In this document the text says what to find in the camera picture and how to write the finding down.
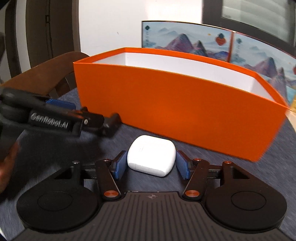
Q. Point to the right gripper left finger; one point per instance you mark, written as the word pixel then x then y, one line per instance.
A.
pixel 108 172

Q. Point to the left mountain painting panel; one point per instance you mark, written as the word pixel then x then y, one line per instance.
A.
pixel 190 38

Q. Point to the mountain painting panel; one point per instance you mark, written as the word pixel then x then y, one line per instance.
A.
pixel 190 38
pixel 274 65

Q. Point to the right mountain painting panel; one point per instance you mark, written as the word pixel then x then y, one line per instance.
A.
pixel 274 65

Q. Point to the dark wooden door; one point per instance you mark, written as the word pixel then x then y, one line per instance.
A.
pixel 37 31

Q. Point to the person's left hand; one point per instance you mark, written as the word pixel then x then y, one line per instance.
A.
pixel 7 166

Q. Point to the orange storage box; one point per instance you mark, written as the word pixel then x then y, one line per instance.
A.
pixel 197 100

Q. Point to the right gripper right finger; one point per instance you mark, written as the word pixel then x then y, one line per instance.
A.
pixel 196 172

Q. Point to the brown wooden chair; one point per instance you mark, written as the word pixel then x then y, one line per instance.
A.
pixel 55 74

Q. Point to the white earbuds case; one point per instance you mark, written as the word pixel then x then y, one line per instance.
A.
pixel 151 155

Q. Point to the dark framed window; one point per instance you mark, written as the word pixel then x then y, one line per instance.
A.
pixel 272 22

